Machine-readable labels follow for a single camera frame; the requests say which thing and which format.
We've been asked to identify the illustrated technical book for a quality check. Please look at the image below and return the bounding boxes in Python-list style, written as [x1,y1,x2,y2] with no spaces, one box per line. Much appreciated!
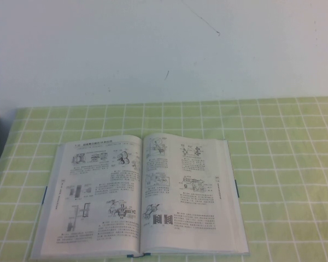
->
[30,133,251,259]

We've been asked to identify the green white checkered tablecloth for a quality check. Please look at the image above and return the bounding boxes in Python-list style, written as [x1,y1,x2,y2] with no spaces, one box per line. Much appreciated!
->
[0,95,328,262]

